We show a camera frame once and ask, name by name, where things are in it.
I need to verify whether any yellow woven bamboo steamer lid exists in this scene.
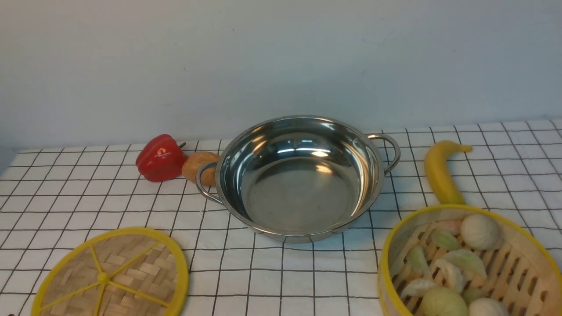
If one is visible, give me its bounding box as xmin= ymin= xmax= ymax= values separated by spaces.
xmin=30 ymin=227 xmax=190 ymax=316

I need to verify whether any yellow bamboo steamer basket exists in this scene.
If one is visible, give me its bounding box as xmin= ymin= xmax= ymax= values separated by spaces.
xmin=378 ymin=205 xmax=561 ymax=316

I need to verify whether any stainless steel pot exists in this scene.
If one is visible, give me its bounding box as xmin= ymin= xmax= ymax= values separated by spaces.
xmin=195 ymin=115 xmax=401 ymax=243

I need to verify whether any red bell pepper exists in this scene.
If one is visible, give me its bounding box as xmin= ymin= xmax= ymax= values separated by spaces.
xmin=135 ymin=134 xmax=188 ymax=182

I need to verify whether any yellow banana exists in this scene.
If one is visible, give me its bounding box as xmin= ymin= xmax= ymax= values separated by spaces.
xmin=424 ymin=140 xmax=472 ymax=205

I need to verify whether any pale green dumpling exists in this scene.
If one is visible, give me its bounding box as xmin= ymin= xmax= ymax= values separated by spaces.
xmin=406 ymin=245 xmax=430 ymax=275

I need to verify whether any white round bun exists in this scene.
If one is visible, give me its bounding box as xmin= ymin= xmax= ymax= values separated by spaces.
xmin=461 ymin=214 xmax=501 ymax=251

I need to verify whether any green white dumpling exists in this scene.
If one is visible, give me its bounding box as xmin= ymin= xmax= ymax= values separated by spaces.
xmin=441 ymin=249 xmax=487 ymax=279

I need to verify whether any green round bun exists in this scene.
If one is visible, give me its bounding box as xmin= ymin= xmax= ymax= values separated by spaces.
xmin=420 ymin=287 xmax=469 ymax=316

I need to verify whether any white checkered tablecloth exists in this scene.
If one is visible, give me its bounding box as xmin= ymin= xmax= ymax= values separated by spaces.
xmin=0 ymin=118 xmax=561 ymax=316

